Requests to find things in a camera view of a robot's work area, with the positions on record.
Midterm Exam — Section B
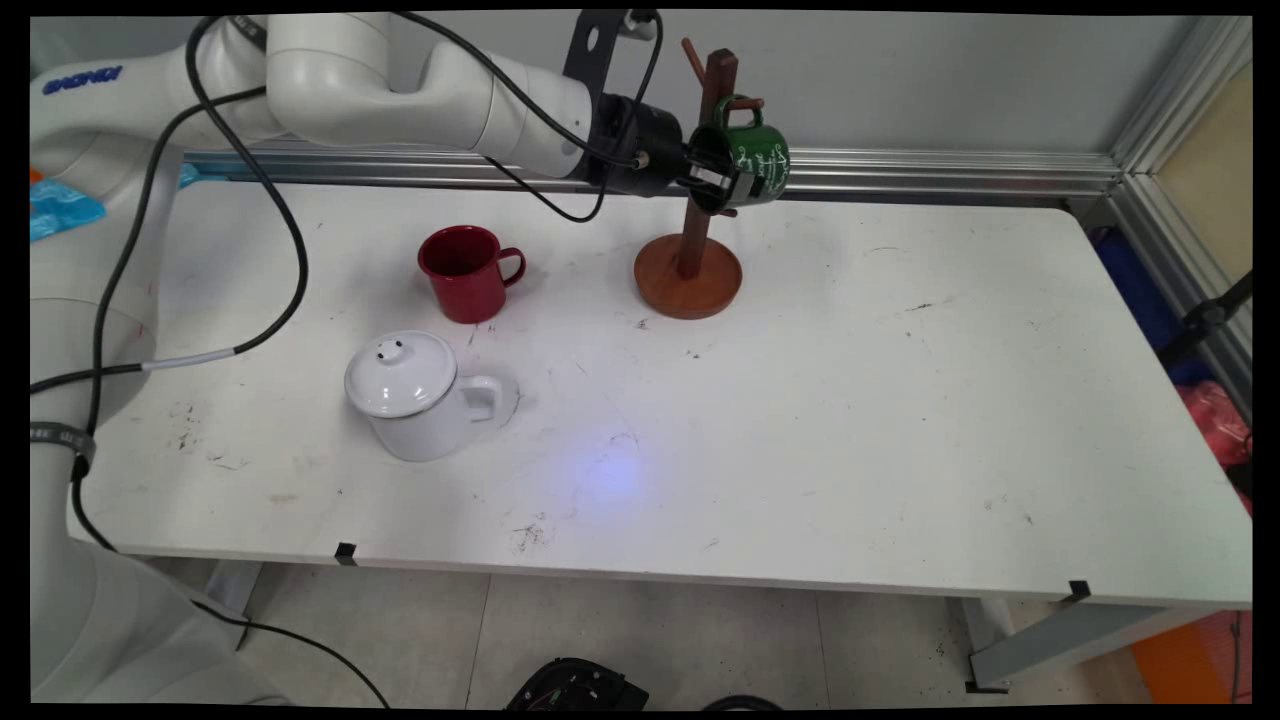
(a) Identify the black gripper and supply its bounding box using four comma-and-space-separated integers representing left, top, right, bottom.
588, 93, 746, 213

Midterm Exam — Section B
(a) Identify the green enamel mug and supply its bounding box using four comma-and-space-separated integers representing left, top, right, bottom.
692, 95, 793, 214

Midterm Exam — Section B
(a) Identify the brown wooden mug tree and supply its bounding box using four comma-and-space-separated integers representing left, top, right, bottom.
633, 38, 766, 321

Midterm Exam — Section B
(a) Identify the red enamel mug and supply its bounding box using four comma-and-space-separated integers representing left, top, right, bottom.
417, 225, 527, 325

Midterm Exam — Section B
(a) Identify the white enamel lid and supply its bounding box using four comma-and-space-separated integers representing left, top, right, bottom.
344, 330, 459, 419

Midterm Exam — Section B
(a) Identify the white enamel pot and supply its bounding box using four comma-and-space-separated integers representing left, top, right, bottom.
358, 372, 506, 463

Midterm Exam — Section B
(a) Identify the blue foam floor mat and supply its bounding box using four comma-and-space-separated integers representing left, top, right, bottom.
1092, 228, 1216, 386

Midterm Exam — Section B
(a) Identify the black device on floor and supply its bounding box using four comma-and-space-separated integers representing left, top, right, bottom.
505, 657, 651, 711

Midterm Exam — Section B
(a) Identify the red plastic bag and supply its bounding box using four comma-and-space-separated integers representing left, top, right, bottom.
1175, 380, 1253, 516

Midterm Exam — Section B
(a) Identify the grey table leg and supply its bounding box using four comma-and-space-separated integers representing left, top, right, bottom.
965, 597, 1216, 693
205, 560, 263, 621

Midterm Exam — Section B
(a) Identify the cyan plastic bag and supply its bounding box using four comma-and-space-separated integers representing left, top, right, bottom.
30, 165, 201, 244

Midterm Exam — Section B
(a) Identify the orange floor mat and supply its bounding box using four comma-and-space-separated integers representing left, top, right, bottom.
1130, 608, 1253, 706

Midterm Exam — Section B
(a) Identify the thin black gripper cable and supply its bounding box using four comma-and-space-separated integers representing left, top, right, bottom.
388, 10, 649, 171

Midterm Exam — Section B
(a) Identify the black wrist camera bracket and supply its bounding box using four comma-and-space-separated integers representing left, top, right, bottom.
563, 10, 641, 101

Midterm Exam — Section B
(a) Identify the aluminium frame rail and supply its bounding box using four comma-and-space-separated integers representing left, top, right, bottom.
185, 140, 1121, 201
1105, 170, 1253, 421

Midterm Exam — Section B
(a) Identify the aluminium frame post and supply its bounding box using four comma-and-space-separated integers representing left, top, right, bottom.
1110, 15, 1253, 179

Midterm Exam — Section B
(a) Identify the yellow wall panel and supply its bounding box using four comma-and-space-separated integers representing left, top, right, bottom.
1155, 60, 1253, 286

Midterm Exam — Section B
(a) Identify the thick black cable grey sleeve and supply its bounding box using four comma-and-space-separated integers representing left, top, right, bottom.
30, 12, 311, 396

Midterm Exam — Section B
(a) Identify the long black cable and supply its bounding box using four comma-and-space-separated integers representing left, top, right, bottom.
68, 85, 393, 709

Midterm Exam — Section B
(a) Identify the grey velcro strap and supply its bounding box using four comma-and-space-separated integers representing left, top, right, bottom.
30, 423, 97, 471

